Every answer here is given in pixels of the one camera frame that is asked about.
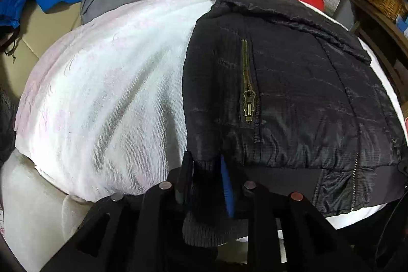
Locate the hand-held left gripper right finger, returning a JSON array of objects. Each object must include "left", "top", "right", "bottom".
[{"left": 220, "top": 155, "right": 370, "bottom": 272}]

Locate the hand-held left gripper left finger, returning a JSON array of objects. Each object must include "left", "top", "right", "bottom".
[{"left": 41, "top": 151, "right": 218, "bottom": 272}]

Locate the black puffer jacket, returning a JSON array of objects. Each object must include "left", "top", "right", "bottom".
[{"left": 182, "top": 0, "right": 408, "bottom": 249}]

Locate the white blanket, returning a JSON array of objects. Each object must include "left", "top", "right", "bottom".
[{"left": 14, "top": 0, "right": 408, "bottom": 229}]

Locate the beige sofa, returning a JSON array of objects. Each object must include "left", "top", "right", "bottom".
[{"left": 0, "top": 1, "right": 96, "bottom": 272}]

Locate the wooden shelf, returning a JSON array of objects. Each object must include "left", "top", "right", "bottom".
[{"left": 347, "top": 0, "right": 408, "bottom": 81}]

